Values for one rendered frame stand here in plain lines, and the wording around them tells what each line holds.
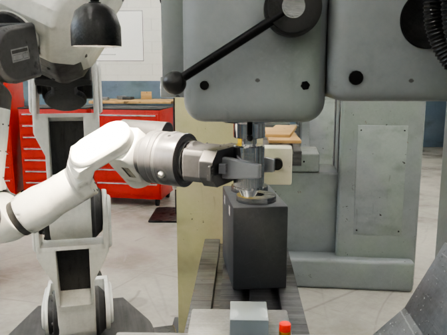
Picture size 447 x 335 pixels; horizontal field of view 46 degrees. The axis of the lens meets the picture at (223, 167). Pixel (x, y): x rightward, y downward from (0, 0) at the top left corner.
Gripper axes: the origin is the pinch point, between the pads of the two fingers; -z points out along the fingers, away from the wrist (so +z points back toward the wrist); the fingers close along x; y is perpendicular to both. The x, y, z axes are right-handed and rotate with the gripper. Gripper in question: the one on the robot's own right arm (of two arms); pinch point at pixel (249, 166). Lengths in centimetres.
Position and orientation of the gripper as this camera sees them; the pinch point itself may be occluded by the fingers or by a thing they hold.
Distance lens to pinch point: 80.7
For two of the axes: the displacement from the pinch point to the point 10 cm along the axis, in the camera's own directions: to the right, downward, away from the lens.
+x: 4.5, -1.6, 8.8
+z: -8.9, -0.9, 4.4
